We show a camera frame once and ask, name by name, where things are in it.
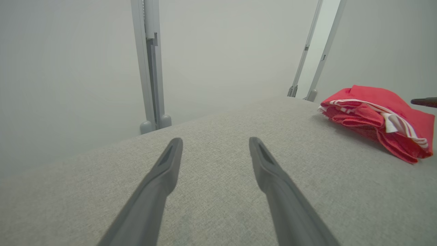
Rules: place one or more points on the red jersey with striped trim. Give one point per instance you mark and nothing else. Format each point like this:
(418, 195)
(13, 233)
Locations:
(358, 116)

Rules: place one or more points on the grey double-bar frame post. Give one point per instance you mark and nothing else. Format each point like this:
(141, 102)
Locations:
(142, 68)

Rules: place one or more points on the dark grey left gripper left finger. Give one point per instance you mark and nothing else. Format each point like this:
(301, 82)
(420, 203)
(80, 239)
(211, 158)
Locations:
(146, 208)

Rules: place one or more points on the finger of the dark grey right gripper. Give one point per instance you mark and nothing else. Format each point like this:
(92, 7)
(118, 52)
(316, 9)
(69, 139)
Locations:
(426, 101)

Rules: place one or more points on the grey fabric padded surface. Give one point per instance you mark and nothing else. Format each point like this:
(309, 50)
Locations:
(218, 205)

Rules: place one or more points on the thin grey frame post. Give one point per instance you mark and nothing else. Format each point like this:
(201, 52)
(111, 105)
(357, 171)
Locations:
(311, 95)
(306, 48)

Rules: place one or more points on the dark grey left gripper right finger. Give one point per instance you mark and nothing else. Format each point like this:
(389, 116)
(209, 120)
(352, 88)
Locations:
(290, 212)

